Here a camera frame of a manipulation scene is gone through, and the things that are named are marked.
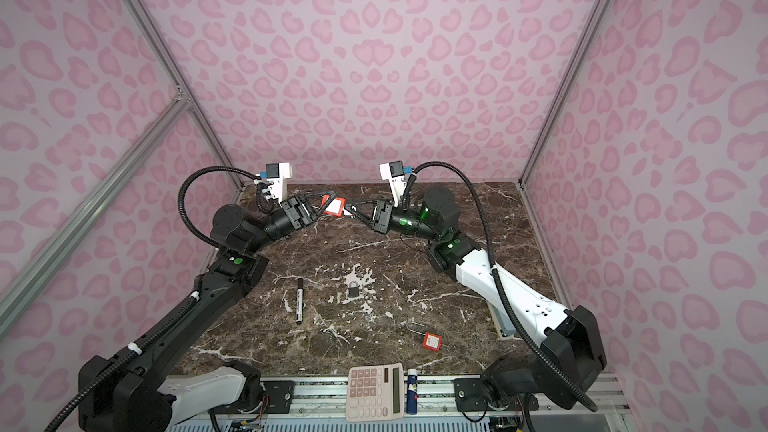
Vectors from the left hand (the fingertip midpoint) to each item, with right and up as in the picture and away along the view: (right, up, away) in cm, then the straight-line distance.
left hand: (335, 193), depth 60 cm
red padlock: (+21, -38, +20) cm, 48 cm away
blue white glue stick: (+16, -47, +12) cm, 51 cm away
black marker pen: (-16, -30, +28) cm, 45 cm away
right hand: (+3, -3, +1) cm, 4 cm away
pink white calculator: (+7, -47, +12) cm, 49 cm away
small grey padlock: (-1, -28, +31) cm, 42 cm away
